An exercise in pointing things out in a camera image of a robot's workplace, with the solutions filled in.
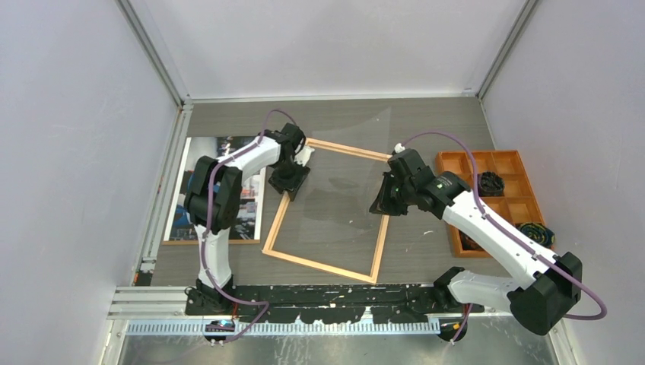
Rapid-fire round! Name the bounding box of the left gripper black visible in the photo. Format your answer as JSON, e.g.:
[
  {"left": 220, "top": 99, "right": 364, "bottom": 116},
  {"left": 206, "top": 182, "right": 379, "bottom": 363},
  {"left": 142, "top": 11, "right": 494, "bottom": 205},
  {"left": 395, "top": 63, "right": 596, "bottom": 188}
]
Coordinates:
[{"left": 270, "top": 157, "right": 311, "bottom": 201}]

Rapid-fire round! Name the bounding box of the clear acrylic frame sheet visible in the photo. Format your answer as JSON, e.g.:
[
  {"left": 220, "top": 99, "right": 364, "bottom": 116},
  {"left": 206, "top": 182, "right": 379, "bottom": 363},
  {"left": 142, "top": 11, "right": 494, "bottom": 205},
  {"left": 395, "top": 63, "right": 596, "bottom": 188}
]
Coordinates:
[{"left": 296, "top": 108, "right": 392, "bottom": 244}]

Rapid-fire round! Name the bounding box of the light wooden picture frame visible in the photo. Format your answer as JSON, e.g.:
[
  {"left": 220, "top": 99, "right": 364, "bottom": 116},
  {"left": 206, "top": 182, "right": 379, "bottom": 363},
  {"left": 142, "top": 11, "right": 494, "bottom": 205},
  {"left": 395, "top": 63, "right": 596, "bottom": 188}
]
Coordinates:
[{"left": 262, "top": 138, "right": 391, "bottom": 284}]

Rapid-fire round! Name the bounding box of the glossy colour photo print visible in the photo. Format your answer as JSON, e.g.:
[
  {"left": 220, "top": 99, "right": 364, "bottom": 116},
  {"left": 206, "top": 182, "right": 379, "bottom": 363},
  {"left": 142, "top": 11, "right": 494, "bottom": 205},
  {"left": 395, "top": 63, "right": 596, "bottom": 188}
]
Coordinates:
[{"left": 164, "top": 136, "right": 265, "bottom": 244}]

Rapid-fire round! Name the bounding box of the brown fibreboard backing board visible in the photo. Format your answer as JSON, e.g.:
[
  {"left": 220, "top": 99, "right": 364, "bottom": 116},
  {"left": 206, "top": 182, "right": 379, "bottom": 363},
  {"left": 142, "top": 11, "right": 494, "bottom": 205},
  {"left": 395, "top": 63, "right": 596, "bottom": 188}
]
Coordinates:
[{"left": 160, "top": 238, "right": 262, "bottom": 247}]

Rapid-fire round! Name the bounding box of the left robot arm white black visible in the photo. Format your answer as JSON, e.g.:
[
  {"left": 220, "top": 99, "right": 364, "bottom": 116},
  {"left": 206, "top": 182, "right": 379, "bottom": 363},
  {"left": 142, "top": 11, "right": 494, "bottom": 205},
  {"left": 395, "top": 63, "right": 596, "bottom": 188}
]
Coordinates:
[{"left": 183, "top": 123, "right": 310, "bottom": 315}]

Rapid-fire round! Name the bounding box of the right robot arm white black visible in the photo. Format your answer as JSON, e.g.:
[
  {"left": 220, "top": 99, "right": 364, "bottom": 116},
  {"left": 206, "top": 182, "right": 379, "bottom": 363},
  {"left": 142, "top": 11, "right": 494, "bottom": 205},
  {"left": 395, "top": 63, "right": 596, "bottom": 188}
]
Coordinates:
[{"left": 370, "top": 149, "right": 583, "bottom": 335}]

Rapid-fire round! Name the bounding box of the black red rolled tie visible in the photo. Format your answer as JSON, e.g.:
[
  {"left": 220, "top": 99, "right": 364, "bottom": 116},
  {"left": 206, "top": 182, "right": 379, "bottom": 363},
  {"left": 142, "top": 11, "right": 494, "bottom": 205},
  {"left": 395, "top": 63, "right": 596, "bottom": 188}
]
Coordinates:
[{"left": 459, "top": 231, "right": 484, "bottom": 251}]

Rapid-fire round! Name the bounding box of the orange compartment tray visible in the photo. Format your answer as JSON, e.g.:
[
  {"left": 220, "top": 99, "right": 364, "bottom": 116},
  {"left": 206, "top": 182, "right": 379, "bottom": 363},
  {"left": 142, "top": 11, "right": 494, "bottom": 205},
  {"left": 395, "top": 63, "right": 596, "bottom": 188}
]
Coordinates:
[{"left": 435, "top": 151, "right": 546, "bottom": 259}]

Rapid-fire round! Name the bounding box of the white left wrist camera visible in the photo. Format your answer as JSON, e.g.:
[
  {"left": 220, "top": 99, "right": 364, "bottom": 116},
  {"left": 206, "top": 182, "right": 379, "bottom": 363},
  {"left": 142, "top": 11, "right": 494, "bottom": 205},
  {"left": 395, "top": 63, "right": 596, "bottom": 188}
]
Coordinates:
[{"left": 294, "top": 145, "right": 315, "bottom": 167}]

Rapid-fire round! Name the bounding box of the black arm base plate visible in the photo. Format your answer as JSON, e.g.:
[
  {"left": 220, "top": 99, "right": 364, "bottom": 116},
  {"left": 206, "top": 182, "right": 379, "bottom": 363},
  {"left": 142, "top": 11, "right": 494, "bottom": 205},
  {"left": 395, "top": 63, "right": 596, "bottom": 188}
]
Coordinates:
[{"left": 183, "top": 282, "right": 465, "bottom": 324}]

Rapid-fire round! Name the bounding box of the aluminium left side rail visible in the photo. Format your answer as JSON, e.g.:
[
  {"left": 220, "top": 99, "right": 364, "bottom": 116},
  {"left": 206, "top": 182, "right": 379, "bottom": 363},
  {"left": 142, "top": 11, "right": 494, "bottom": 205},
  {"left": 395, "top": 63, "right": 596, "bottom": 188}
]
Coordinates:
[{"left": 135, "top": 100, "right": 194, "bottom": 274}]

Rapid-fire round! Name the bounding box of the aluminium rail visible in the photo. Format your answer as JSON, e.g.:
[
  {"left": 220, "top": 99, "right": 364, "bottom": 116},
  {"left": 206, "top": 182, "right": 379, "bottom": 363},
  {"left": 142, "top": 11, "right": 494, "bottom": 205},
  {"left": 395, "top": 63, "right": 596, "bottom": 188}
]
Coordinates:
[
  {"left": 135, "top": 100, "right": 194, "bottom": 274},
  {"left": 106, "top": 281, "right": 565, "bottom": 320}
]

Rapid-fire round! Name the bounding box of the aluminium front rail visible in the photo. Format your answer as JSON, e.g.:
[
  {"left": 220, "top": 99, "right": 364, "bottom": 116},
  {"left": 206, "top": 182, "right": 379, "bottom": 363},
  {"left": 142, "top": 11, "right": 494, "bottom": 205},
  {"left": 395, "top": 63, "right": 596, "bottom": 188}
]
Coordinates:
[{"left": 106, "top": 281, "right": 565, "bottom": 320}]

